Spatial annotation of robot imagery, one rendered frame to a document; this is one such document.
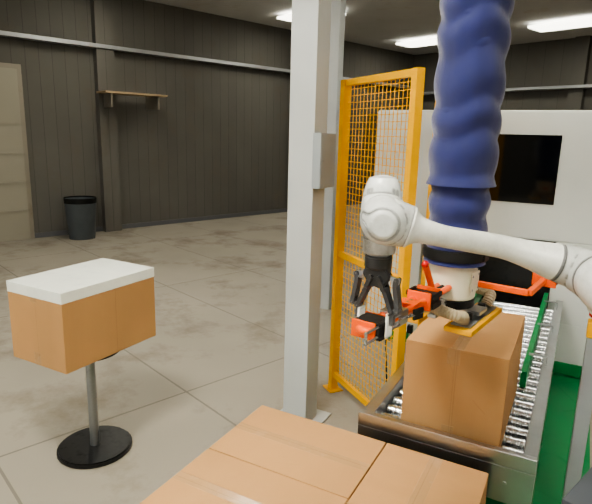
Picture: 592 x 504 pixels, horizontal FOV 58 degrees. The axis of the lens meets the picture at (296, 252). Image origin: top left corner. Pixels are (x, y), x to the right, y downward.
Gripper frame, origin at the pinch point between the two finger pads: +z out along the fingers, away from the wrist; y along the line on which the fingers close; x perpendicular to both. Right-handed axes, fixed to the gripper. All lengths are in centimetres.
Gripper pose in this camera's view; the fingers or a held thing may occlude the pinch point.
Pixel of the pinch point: (374, 324)
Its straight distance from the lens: 152.4
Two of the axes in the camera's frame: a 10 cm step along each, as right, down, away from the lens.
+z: -0.3, 9.8, 2.2
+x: -6.1, 1.6, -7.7
